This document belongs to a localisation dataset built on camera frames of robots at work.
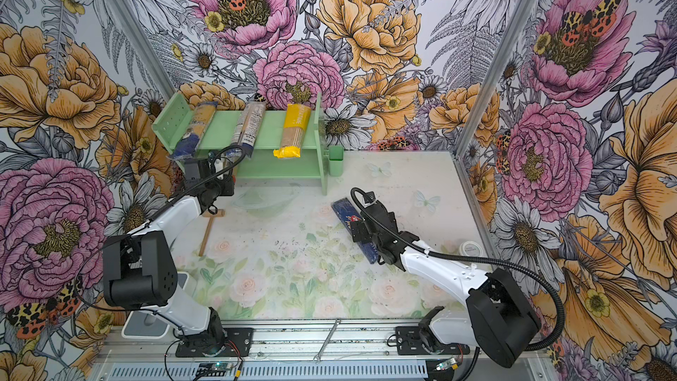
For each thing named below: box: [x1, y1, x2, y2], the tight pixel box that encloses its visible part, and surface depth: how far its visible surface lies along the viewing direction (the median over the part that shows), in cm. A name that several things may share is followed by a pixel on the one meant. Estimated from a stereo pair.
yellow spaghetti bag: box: [273, 103, 312, 159], surface depth 87 cm
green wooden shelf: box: [151, 91, 328, 196], surface depth 91 cm
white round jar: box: [459, 240, 484, 257], surface depth 87 cm
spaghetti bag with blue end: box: [170, 101, 219, 159], surface depth 88 cm
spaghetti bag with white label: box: [230, 100, 268, 159], surface depth 89 cm
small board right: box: [435, 357, 457, 371], surface depth 73 cm
